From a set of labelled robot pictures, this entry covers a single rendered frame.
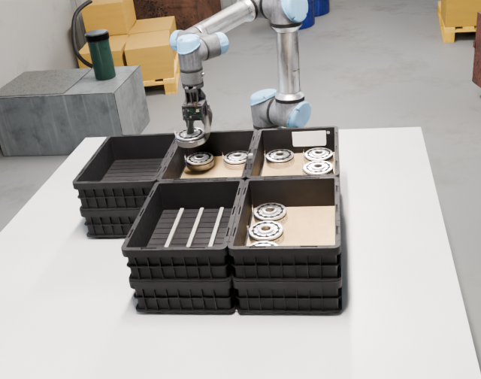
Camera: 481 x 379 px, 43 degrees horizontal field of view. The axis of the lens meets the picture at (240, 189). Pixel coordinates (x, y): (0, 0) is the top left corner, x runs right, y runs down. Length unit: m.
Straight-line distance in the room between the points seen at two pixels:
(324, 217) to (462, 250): 1.46
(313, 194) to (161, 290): 0.57
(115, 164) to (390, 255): 1.13
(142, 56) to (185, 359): 4.24
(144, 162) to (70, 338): 0.86
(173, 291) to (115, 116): 2.88
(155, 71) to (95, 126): 1.25
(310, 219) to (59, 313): 0.81
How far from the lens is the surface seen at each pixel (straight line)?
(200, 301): 1.78
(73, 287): 2.04
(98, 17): 6.24
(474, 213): 3.60
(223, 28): 2.27
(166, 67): 5.67
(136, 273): 1.77
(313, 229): 1.87
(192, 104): 2.04
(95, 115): 4.58
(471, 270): 3.15
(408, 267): 1.94
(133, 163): 2.45
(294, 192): 1.97
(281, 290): 1.71
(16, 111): 4.84
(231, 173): 2.24
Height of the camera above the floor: 1.84
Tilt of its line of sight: 28 degrees down
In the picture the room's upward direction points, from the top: 7 degrees counter-clockwise
